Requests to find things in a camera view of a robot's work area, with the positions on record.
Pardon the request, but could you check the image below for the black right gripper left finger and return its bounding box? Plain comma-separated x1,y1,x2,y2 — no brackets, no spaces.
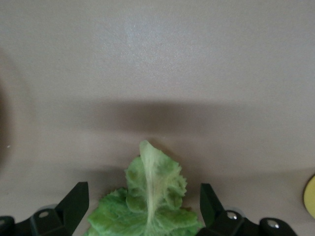
0,181,89,236

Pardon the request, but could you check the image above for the yellow squeeze bottle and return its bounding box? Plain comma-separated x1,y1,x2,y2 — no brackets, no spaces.
303,174,315,219

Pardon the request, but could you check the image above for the green lettuce leaf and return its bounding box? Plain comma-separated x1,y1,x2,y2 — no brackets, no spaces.
86,140,204,236

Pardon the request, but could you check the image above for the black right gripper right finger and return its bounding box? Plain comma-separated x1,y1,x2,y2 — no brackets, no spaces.
195,183,300,236

